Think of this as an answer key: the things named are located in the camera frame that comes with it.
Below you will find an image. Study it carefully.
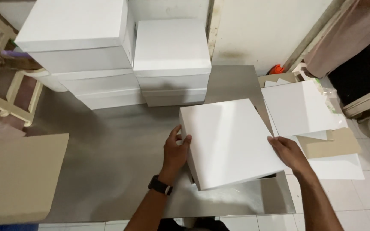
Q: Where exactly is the person's left hand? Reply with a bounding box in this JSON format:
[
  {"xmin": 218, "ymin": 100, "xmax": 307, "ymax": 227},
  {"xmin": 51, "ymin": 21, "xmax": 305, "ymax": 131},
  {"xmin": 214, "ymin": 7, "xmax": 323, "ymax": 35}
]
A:
[{"xmin": 163, "ymin": 124, "xmax": 192, "ymax": 176}]

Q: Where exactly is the person's right hand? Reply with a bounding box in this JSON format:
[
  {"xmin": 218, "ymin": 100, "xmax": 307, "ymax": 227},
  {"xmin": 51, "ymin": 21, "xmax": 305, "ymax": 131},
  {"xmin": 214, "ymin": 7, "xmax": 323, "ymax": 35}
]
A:
[{"xmin": 267, "ymin": 136, "xmax": 314, "ymax": 179}]

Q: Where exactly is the white square box lid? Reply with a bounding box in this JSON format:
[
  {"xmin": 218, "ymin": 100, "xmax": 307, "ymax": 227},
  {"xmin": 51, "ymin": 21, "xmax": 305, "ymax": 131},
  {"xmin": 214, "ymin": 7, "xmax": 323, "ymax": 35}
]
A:
[{"xmin": 179, "ymin": 98, "xmax": 286, "ymax": 191}]

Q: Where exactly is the black wristwatch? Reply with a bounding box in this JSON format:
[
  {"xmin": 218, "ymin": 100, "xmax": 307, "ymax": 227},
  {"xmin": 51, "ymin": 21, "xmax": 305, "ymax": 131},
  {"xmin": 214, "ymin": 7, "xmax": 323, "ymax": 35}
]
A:
[{"xmin": 148, "ymin": 175, "xmax": 174, "ymax": 196}]

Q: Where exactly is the white paperboard sheet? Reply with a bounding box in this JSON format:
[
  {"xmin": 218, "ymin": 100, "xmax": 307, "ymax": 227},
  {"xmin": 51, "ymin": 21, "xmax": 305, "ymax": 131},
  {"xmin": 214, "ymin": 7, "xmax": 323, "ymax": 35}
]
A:
[
  {"xmin": 261, "ymin": 80, "xmax": 344, "ymax": 141},
  {"xmin": 285, "ymin": 153, "xmax": 365, "ymax": 180}
]

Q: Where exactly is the clear plastic bag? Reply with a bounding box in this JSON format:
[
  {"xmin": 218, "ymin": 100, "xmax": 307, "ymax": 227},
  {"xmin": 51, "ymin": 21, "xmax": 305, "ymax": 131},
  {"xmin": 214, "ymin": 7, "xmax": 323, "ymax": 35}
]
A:
[{"xmin": 313, "ymin": 78, "xmax": 349, "ymax": 129}]

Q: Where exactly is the person's dark clothing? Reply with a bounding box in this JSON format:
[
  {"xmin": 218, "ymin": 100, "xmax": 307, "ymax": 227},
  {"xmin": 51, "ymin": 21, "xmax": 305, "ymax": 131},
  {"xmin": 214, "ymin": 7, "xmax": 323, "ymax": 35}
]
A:
[{"xmin": 157, "ymin": 218, "xmax": 230, "ymax": 231}]

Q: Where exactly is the small brown cardboard piece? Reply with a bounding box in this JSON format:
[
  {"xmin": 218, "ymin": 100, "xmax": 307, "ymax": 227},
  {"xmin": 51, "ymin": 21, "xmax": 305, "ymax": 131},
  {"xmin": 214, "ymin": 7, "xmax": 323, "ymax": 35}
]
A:
[{"xmin": 258, "ymin": 73, "xmax": 298, "ymax": 88}]

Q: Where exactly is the orange plastic object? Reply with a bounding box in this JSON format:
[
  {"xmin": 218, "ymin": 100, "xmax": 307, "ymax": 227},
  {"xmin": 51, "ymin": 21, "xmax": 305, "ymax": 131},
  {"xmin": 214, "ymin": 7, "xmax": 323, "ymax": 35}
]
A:
[{"xmin": 269, "ymin": 64, "xmax": 285, "ymax": 75}]

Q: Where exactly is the grey board sheet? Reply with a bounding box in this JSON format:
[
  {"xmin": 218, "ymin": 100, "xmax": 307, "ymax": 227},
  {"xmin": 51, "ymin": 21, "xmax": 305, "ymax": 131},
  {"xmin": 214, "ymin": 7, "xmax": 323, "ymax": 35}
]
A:
[{"xmin": 204, "ymin": 65, "xmax": 274, "ymax": 136}]

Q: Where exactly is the cream wooden furniture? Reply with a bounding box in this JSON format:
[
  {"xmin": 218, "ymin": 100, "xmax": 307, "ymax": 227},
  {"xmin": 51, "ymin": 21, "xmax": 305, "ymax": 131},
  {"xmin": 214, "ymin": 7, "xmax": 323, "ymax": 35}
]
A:
[{"xmin": 342, "ymin": 82, "xmax": 370, "ymax": 120}]

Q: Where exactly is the stack of white cardboard boxes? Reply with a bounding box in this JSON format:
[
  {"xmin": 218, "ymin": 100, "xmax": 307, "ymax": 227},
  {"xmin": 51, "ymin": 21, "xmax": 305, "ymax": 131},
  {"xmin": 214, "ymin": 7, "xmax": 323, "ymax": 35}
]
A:
[{"xmin": 14, "ymin": 0, "xmax": 212, "ymax": 110}]

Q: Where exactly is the white leaning board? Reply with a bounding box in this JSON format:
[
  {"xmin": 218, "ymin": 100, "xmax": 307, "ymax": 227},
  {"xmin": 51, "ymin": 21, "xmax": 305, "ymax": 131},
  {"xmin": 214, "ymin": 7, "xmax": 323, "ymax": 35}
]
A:
[{"xmin": 211, "ymin": 0, "xmax": 334, "ymax": 76}]

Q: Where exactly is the pink curtain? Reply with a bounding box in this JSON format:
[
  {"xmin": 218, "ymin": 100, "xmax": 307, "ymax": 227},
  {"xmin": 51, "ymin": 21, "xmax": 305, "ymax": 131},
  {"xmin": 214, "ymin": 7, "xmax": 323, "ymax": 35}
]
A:
[{"xmin": 304, "ymin": 0, "xmax": 370, "ymax": 79}]

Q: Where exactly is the large brown cardboard sheet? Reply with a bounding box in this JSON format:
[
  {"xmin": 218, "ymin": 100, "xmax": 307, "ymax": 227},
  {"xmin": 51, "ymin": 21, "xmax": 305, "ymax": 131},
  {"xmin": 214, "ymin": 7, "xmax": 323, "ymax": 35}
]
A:
[{"xmin": 0, "ymin": 133, "xmax": 69, "ymax": 226}]

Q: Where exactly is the cream wooden chair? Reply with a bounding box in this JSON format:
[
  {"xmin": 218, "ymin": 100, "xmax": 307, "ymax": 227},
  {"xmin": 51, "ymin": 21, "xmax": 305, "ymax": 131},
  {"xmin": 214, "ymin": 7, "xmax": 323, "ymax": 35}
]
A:
[{"xmin": 0, "ymin": 0, "xmax": 44, "ymax": 127}]

